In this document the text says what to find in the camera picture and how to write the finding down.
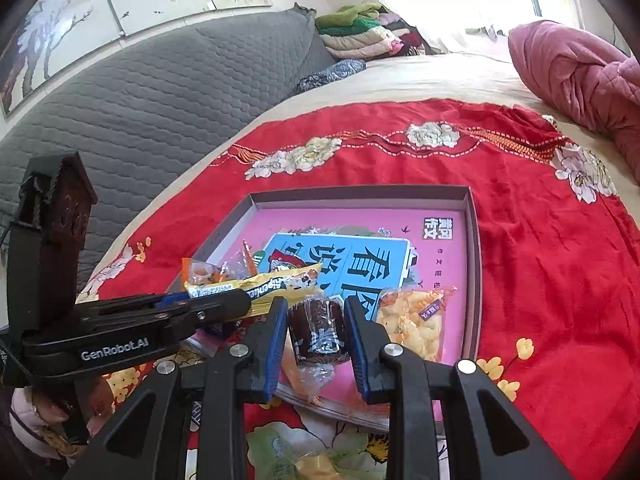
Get pink quilt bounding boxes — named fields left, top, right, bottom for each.
left=507, top=20, right=640, bottom=186

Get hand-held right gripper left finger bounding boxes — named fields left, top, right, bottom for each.
left=62, top=297, right=291, bottom=480

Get orange snack packet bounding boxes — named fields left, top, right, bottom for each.
left=180, top=257, right=236, bottom=286

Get white curtain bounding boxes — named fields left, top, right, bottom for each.
left=365, top=0, right=506, bottom=56

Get grey quilted headboard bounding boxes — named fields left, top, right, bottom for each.
left=0, top=7, right=336, bottom=286

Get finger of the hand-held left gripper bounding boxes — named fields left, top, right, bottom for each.
left=166, top=289, right=253, bottom=342
left=75, top=292, right=192, bottom=319

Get person's left hand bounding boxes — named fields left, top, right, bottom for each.
left=10, top=377, right=113, bottom=456

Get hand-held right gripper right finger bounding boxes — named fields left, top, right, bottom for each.
left=344, top=296, right=573, bottom=480

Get pile of folded clothes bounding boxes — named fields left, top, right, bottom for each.
left=315, top=2, right=441, bottom=61

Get clear packet of yellow crackers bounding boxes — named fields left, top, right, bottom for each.
left=375, top=285, right=458, bottom=363

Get dark patterned cloth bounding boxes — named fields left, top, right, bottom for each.
left=297, top=59, right=368, bottom=95

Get pink cardboard box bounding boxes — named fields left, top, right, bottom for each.
left=185, top=185, right=483, bottom=433

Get dark brown cake packet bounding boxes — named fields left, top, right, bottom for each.
left=282, top=296, right=351, bottom=403

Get yellow snack packet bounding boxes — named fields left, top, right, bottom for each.
left=182, top=267, right=321, bottom=318

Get red floral blanket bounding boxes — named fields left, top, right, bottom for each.
left=75, top=97, right=640, bottom=480

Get red snack packet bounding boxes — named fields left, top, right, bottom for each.
left=260, top=250, right=313, bottom=276

